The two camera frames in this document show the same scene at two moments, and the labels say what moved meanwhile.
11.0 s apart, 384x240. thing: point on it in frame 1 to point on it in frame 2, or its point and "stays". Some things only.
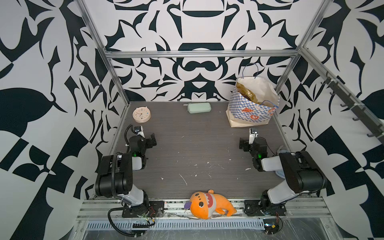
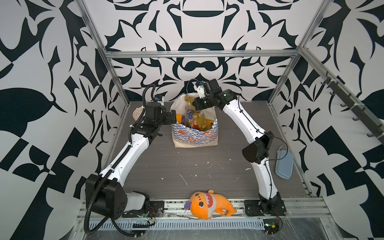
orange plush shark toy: (203, 205) stays
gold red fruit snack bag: (247, 94) to (197, 117)
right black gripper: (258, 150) to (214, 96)
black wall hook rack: (361, 113) stays
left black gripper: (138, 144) to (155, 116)
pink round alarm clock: (141, 114) stays
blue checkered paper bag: (242, 111) to (183, 136)
